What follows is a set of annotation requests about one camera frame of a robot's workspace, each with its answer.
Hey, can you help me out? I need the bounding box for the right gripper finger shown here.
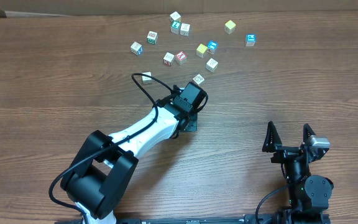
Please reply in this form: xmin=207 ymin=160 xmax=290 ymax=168
xmin=262 ymin=121 xmax=282 ymax=152
xmin=303 ymin=123 xmax=315 ymax=142

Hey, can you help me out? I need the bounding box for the blue edged wooden block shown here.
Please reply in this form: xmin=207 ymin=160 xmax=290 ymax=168
xmin=131 ymin=42 xmax=144 ymax=55

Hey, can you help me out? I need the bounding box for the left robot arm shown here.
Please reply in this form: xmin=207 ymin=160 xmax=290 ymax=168
xmin=60 ymin=83 xmax=208 ymax=223

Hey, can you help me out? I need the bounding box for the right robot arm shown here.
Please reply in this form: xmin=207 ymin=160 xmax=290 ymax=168
xmin=255 ymin=121 xmax=334 ymax=224

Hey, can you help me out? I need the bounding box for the red edged patterned block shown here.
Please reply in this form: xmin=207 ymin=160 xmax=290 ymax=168
xmin=192 ymin=74 xmax=204 ymax=86

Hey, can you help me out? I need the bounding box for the plain patterned wooden block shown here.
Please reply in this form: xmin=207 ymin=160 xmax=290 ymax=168
xmin=206 ymin=58 xmax=218 ymax=73

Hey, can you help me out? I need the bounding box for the plain block lower left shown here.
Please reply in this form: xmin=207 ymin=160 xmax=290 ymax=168
xmin=142 ymin=72 xmax=153 ymax=85

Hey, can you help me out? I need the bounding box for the red letter wooden block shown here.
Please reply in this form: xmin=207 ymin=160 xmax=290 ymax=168
xmin=175 ymin=51 xmax=187 ymax=65

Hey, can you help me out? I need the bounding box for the red edged plain block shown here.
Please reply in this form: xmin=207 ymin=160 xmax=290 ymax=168
xmin=163 ymin=52 xmax=175 ymax=67

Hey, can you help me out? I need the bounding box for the yellow block centre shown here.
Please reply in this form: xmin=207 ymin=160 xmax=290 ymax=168
xmin=196 ymin=44 xmax=208 ymax=58

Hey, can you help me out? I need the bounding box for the plain block beside green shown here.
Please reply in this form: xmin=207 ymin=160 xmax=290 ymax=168
xmin=180 ymin=23 xmax=190 ymax=36

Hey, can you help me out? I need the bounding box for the green edged wooden block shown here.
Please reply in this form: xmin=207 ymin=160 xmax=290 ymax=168
xmin=147 ymin=31 xmax=158 ymax=45

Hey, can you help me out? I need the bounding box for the green letter wooden block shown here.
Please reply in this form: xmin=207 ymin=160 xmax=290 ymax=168
xmin=170 ymin=21 xmax=181 ymax=34

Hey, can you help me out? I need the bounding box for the blue P wooden block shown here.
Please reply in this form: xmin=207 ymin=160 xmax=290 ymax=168
xmin=246 ymin=34 xmax=256 ymax=47

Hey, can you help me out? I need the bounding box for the yellow block upper right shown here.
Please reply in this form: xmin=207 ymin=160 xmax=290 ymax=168
xmin=224 ymin=20 xmax=236 ymax=34

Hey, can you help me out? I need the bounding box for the top plain wooden block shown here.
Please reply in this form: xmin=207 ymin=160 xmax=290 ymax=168
xmin=170 ymin=11 xmax=181 ymax=22

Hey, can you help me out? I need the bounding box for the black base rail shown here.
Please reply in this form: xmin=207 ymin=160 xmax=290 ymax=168
xmin=55 ymin=214 xmax=331 ymax=224

